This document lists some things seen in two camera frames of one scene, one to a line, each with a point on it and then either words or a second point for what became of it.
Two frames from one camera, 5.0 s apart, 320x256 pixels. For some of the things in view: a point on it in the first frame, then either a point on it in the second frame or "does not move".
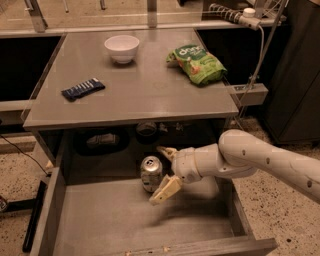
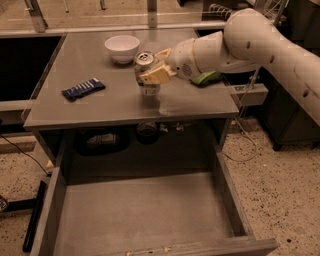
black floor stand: x=32 y=206 does not move
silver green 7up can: x=151 y=172 → x=143 y=61
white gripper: x=184 y=163 → x=181 y=61
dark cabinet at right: x=293 y=104 does not move
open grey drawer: x=114 y=217 does not move
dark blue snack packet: x=83 y=90 does not move
